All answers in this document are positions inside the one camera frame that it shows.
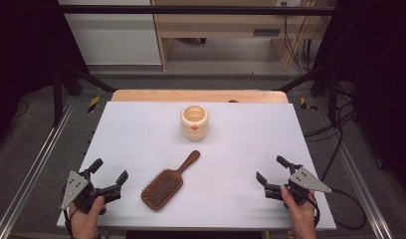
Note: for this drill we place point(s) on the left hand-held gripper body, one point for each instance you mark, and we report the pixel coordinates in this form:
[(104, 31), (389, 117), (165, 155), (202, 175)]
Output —
[(83, 192)]

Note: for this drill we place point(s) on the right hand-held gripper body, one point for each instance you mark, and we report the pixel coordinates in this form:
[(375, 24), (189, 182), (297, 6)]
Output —
[(302, 184)]

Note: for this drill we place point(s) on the brown wooden hairbrush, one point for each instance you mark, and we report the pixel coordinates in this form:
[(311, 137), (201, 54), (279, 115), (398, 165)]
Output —
[(162, 189)]

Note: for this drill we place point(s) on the cream wooden cup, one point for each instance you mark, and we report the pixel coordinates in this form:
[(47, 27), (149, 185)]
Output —
[(194, 131)]

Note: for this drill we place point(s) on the person's left hand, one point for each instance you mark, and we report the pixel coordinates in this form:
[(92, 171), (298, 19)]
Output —
[(86, 224)]

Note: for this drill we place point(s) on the person's right hand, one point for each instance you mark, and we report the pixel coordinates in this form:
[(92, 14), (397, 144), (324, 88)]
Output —
[(302, 220)]

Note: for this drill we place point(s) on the yellow black tape strip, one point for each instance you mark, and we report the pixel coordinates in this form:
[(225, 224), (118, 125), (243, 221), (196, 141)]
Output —
[(93, 104), (305, 104)]

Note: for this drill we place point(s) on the black metal stand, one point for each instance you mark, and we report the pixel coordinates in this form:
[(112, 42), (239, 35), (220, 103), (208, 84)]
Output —
[(58, 96), (333, 96)]

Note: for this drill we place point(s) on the black curtain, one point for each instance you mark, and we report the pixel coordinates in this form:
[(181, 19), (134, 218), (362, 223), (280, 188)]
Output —
[(383, 83), (22, 49)]

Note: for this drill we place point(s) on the white cabinet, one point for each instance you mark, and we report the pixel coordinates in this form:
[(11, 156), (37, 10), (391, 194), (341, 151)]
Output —
[(118, 40)]

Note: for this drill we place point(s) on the light wooden desk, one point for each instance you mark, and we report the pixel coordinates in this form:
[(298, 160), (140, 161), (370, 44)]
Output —
[(224, 23)]

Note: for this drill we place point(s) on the aluminium floor rail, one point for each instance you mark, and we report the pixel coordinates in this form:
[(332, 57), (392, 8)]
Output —
[(360, 186), (32, 176)]

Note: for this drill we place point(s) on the black horizontal frame bar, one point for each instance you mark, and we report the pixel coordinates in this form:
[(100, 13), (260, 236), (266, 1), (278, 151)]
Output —
[(191, 9)]

